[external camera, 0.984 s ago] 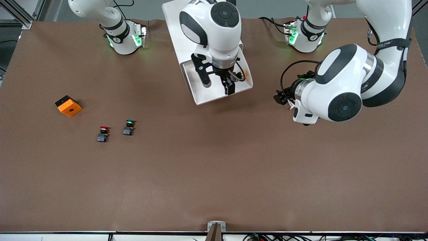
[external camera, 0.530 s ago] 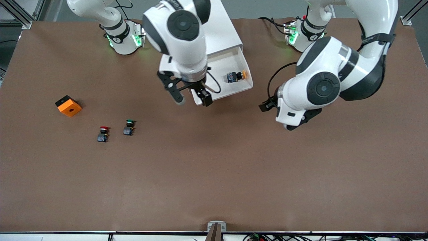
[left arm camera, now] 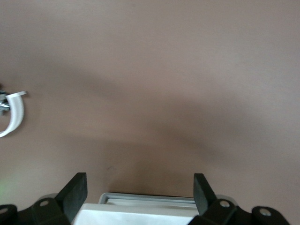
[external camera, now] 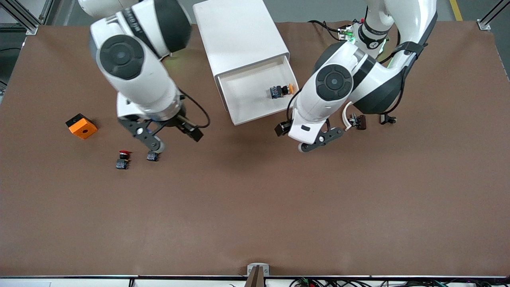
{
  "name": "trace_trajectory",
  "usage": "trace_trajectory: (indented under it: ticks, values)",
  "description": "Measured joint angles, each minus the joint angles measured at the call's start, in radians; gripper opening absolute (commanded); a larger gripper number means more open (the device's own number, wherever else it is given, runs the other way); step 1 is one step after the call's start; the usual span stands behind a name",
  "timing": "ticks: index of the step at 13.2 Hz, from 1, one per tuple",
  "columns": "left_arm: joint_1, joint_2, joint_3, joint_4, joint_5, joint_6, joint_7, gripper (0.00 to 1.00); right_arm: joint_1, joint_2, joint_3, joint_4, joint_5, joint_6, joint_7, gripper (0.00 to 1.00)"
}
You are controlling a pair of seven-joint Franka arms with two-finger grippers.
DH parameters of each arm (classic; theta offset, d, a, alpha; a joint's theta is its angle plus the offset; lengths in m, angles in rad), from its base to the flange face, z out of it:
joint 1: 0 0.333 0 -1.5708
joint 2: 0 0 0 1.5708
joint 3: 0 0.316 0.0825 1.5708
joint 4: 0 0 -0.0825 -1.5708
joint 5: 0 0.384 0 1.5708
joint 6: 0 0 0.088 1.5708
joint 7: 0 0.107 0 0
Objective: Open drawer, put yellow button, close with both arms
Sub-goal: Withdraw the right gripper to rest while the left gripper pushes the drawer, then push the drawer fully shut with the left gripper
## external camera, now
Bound red push button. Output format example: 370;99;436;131
116;150;132;170

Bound brown table cover sheet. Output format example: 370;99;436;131
0;20;510;277

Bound grey metal mounting bracket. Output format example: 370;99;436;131
247;263;270;276

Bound white curved plastic ring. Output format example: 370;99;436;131
342;102;355;132

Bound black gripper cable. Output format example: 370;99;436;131
178;91;211;129
286;90;303;122

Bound aluminium frame profile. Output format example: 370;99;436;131
0;0;54;34
478;0;510;31

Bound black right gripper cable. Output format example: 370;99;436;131
178;91;211;129

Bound yellow push button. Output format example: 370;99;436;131
269;83;296;99

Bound tangled cable bundle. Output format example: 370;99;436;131
289;277;510;287

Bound orange box with hole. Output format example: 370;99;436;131
65;113;98;140

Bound black arm base cable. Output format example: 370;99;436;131
308;19;347;40

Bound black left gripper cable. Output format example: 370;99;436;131
286;90;303;122

